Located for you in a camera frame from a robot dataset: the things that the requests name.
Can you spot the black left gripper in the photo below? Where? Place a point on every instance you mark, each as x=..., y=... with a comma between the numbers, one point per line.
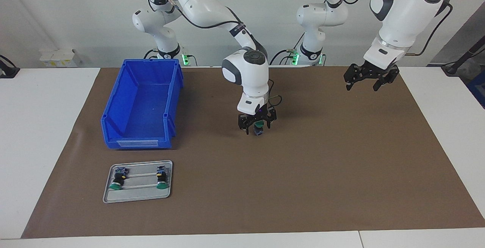
x=373, y=70

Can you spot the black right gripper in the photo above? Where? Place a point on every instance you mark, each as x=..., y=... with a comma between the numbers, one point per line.
x=253, y=117

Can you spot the green push button switch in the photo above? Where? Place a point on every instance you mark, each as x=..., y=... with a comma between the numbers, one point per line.
x=162, y=178
x=258, y=128
x=118, y=180

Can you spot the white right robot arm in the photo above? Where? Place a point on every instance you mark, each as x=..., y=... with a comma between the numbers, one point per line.
x=246, y=74

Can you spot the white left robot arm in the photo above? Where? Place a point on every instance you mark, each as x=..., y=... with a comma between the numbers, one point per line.
x=401, y=17

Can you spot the green lit base connector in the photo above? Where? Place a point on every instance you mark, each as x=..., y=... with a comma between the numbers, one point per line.
x=186, y=59
x=293, y=58

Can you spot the brown table mat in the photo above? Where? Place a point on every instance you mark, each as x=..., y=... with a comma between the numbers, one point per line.
x=303, y=183

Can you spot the black pole stand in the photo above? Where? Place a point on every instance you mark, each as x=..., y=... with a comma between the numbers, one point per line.
x=462, y=56

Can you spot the blue crate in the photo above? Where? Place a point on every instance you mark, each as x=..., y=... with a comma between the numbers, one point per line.
x=478, y=89

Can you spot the blue plastic storage bin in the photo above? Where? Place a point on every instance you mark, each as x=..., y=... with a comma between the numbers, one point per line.
x=147, y=104

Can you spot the thin metal tray rod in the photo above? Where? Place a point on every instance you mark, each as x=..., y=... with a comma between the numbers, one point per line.
x=140, y=186
x=142, y=174

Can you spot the silver metal tray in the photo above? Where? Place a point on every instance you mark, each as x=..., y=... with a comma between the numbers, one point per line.
x=140, y=197

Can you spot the white box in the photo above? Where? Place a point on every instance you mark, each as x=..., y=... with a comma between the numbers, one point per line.
x=60, y=58

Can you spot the black clamp object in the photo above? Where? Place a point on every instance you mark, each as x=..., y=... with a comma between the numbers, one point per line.
x=7, y=70

